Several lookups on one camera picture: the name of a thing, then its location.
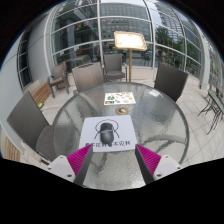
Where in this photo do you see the black computer mouse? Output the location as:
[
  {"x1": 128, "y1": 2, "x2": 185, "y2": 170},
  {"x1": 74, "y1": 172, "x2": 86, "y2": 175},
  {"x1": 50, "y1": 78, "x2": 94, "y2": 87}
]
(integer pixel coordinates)
[{"x1": 99, "y1": 122, "x2": 115, "y2": 145}]

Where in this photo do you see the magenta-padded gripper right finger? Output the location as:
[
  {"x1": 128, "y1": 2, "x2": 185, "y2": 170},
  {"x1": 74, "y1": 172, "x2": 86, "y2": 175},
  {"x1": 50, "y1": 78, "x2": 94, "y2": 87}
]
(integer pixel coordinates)
[{"x1": 134, "y1": 143, "x2": 184, "y2": 185}]

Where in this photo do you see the wooden slatted bench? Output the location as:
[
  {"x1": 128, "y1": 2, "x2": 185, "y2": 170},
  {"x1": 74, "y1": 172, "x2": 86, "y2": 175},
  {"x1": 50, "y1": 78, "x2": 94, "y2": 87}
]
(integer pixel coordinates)
[
  {"x1": 0, "y1": 128, "x2": 22, "y2": 163},
  {"x1": 30, "y1": 81, "x2": 53, "y2": 109}
]

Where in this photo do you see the white mouse pad with drawing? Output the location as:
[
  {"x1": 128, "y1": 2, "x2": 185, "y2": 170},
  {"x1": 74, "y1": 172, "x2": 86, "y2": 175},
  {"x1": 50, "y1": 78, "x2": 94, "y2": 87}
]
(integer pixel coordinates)
[{"x1": 78, "y1": 115, "x2": 138, "y2": 153}]

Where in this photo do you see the dark metal outdoor furniture group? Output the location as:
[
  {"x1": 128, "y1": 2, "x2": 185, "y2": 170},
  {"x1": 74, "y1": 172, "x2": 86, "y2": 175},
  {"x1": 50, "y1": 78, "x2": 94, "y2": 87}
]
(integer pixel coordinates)
[{"x1": 198, "y1": 88, "x2": 224, "y2": 136}]

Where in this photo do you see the brown wicker chair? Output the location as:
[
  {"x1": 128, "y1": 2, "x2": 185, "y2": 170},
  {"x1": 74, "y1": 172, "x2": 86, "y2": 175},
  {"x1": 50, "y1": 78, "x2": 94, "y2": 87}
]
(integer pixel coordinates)
[
  {"x1": 6, "y1": 90, "x2": 58, "y2": 163},
  {"x1": 71, "y1": 62, "x2": 105, "y2": 96},
  {"x1": 102, "y1": 53, "x2": 128, "y2": 83},
  {"x1": 47, "y1": 61, "x2": 70, "y2": 99},
  {"x1": 153, "y1": 62, "x2": 190, "y2": 103}
]

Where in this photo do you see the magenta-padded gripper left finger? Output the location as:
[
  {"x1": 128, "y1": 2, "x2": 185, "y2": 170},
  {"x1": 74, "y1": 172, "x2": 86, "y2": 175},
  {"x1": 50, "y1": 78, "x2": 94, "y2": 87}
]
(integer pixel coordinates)
[{"x1": 46, "y1": 143, "x2": 95, "y2": 188}]

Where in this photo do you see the gold-framed sign stand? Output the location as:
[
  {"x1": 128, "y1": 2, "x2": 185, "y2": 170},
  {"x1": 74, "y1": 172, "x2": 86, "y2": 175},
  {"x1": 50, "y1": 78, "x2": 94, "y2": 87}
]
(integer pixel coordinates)
[{"x1": 113, "y1": 30, "x2": 148, "y2": 83}]

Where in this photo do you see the tan tape roll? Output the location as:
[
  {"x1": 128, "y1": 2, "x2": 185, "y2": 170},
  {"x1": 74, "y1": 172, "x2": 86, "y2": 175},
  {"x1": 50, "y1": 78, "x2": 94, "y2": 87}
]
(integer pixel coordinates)
[{"x1": 115, "y1": 106, "x2": 129, "y2": 116}]

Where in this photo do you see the picture card with food photos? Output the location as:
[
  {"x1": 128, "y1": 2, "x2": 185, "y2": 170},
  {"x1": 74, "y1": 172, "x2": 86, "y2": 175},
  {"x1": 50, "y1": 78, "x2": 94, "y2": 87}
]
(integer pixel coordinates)
[{"x1": 103, "y1": 91, "x2": 137, "y2": 106}]

